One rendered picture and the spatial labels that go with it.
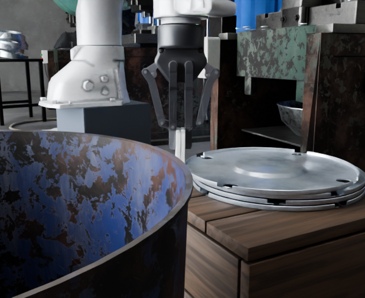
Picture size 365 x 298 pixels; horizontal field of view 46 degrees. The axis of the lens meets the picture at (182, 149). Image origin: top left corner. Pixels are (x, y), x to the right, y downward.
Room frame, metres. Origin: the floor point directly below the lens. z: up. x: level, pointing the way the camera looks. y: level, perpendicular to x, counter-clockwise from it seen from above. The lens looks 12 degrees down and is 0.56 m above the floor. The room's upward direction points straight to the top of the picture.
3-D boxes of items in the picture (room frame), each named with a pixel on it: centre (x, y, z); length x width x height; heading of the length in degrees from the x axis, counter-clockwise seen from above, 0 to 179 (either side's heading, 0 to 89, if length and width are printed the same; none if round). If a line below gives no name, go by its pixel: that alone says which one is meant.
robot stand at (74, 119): (1.10, 0.21, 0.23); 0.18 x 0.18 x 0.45; 36
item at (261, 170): (0.71, -0.15, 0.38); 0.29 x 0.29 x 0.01
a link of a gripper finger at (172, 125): (0.71, 0.02, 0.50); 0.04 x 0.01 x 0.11; 3
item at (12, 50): (3.82, 1.49, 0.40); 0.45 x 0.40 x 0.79; 37
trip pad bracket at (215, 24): (1.59, -0.14, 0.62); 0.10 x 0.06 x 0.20; 25
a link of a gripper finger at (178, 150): (0.71, 0.01, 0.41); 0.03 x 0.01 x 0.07; 3
